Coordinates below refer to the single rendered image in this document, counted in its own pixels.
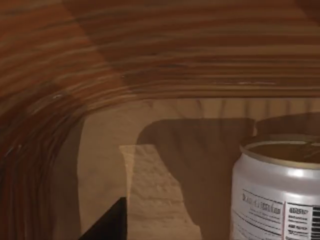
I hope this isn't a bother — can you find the silver can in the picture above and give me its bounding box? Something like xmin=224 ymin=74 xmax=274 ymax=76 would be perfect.
xmin=230 ymin=138 xmax=320 ymax=240

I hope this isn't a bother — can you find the wooden cupboard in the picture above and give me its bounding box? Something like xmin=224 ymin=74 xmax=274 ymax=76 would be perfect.
xmin=0 ymin=0 xmax=320 ymax=240

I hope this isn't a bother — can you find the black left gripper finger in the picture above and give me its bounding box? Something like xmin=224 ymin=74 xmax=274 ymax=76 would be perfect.
xmin=80 ymin=196 xmax=127 ymax=240

